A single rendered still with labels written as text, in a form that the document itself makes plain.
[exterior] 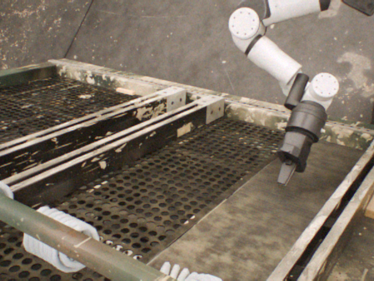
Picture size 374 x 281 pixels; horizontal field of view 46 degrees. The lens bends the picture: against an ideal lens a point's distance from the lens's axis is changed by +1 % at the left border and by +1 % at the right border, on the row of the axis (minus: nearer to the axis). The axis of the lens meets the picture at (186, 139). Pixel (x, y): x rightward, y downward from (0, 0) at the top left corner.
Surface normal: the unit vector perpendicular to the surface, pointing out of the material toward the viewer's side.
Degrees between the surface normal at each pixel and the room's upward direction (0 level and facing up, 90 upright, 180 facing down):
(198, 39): 0
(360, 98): 0
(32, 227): 33
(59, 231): 57
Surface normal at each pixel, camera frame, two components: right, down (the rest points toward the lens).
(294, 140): -0.37, -0.44
